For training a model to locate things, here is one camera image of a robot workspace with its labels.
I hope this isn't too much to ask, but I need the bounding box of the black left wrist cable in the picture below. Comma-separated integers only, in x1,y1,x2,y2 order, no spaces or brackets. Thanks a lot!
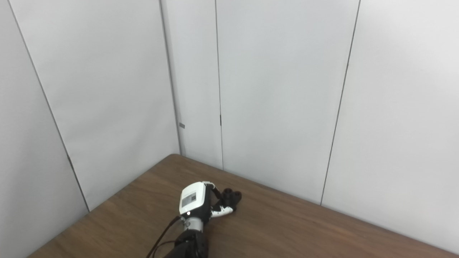
145,215,185,258

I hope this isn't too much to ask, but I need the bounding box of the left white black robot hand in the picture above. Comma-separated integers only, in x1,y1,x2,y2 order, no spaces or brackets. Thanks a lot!
179,181,237,224

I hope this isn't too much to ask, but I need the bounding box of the black holder with round pegs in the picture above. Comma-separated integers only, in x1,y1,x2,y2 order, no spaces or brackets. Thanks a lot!
212,188,242,212

